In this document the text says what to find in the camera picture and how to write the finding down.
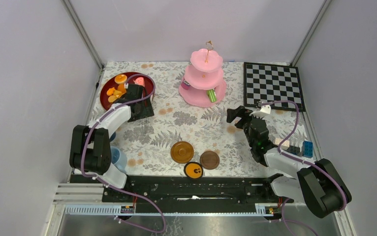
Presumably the orange round cookie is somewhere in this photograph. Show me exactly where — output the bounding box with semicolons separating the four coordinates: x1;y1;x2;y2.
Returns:
116;83;126;94

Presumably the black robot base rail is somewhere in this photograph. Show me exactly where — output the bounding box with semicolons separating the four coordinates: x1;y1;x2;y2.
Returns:
101;176;295;214

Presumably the beige toy brick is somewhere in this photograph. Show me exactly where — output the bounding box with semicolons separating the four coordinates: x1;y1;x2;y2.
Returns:
274;138;290;150

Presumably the light blue mug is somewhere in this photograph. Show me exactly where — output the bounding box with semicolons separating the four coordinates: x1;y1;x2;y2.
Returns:
110;146;127;173

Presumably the green layered cake slice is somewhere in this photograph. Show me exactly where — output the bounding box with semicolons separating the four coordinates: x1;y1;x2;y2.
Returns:
207;89;217;103

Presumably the pink three-tier cake stand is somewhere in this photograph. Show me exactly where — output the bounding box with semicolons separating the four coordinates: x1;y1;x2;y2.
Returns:
178;40;227;108

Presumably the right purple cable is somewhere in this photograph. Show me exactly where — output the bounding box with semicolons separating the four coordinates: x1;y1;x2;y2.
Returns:
258;100;349;236

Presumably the light brown wooden coaster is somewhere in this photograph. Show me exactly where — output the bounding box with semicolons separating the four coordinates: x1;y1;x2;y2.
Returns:
170;141;194;164

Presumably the purple cake slice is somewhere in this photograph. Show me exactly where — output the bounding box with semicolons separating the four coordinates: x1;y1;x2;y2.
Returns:
181;79;191;90

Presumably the dark red round tray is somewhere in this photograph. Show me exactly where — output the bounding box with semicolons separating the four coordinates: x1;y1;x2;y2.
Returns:
99;72;154;110

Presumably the orange face black coaster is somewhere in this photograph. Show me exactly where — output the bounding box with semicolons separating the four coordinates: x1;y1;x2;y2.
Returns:
184;162;204;179

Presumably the dark blue mug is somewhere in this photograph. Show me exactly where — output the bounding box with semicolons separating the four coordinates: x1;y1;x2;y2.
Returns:
109;132;116;142

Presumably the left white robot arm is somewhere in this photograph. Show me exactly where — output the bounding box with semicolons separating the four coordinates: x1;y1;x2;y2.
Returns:
69;84;153;202

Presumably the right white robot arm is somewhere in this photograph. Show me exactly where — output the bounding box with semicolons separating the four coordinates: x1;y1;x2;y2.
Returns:
226;103;352;218

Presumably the orange flower cookie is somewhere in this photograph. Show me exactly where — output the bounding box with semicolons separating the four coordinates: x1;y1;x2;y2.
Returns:
106;87;116;96

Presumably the black white chessboard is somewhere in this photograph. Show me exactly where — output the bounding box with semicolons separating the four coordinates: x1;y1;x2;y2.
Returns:
244;62;306;112

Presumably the orange pancake stack toy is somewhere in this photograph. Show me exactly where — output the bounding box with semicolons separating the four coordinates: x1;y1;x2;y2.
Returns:
114;74;127;85

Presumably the floral tablecloth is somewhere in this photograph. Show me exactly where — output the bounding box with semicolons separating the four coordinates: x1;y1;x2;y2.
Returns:
74;61;318;179

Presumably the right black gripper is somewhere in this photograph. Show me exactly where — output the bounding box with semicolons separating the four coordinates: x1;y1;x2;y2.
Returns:
227;106;265;148

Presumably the dark grey brick baseplate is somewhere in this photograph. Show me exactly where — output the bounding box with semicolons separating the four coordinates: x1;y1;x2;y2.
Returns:
286;146;302;157

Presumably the dark brown wooden coaster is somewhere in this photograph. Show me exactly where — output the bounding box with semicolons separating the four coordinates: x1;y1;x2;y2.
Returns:
200;151;220;170

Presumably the blue toy brick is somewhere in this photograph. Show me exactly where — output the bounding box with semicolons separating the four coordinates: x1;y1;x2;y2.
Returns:
302;141;314;158

